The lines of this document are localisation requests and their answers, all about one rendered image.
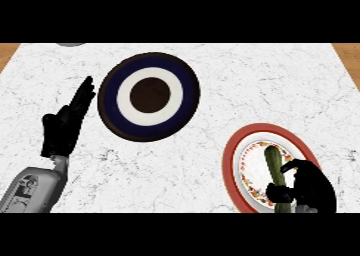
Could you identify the green squash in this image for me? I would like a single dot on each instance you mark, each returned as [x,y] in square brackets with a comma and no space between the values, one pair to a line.
[275,166]

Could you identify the navy and white ringed plate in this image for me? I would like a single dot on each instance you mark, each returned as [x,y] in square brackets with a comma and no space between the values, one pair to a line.
[149,96]

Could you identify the red rimmed floral plate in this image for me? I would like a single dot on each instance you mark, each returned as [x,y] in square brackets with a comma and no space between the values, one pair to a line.
[251,166]

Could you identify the grey rounded object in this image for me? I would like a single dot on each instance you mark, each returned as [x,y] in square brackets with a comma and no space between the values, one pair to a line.
[71,44]

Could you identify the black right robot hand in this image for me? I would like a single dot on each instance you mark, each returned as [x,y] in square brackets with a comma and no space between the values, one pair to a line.
[310,186]

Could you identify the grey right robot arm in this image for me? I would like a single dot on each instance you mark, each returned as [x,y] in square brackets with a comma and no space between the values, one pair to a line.
[304,209]

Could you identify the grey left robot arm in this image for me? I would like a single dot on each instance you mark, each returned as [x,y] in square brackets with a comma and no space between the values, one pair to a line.
[33,188]

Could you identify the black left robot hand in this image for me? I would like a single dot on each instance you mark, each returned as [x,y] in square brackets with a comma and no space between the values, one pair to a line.
[65,126]

